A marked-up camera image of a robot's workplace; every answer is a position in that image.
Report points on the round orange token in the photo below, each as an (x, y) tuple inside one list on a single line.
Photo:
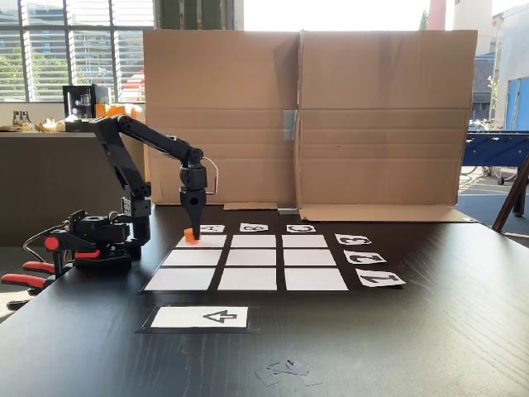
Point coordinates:
[(188, 236)]

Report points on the white nine-square grid sheet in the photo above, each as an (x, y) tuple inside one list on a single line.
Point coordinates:
[(256, 264)]

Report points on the paper sheet letter A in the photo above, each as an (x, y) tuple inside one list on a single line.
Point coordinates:
[(213, 228)]

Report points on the paper sheet letter B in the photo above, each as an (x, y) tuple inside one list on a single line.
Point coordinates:
[(254, 228)]

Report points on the short grey tape strip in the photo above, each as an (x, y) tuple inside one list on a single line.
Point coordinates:
[(288, 209)]

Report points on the white arrow paper sheet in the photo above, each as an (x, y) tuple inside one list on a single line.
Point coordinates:
[(177, 317)]

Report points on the paper sheet letter C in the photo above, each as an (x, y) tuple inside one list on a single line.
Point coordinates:
[(301, 228)]

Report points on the long grey tape strip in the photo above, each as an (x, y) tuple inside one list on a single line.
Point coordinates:
[(290, 126)]

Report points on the black red clamp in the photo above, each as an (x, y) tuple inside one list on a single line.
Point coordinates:
[(51, 243), (25, 281)]

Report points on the black coffee machine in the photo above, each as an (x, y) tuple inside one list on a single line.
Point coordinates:
[(82, 103)]

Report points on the grey counter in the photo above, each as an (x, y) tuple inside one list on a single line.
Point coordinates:
[(41, 178)]

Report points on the paper sheet number 3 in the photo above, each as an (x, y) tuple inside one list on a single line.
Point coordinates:
[(353, 240)]

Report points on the yellow bananas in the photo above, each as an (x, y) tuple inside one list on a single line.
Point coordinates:
[(49, 125)]

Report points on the clear tape scraps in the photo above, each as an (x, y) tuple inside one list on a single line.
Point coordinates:
[(285, 372)]

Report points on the paper sheet number 2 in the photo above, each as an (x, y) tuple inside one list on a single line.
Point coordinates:
[(365, 257)]

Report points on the small bottles set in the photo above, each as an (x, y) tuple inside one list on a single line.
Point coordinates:
[(21, 120)]

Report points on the paper sheet number 1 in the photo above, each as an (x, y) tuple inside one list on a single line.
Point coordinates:
[(380, 278)]

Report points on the brown cardboard screen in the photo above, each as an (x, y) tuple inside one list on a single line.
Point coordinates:
[(372, 124)]

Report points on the blue foosball table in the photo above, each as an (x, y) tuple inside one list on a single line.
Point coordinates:
[(496, 151)]

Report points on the dark wooden easel leg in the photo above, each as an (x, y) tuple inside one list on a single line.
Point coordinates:
[(512, 194)]

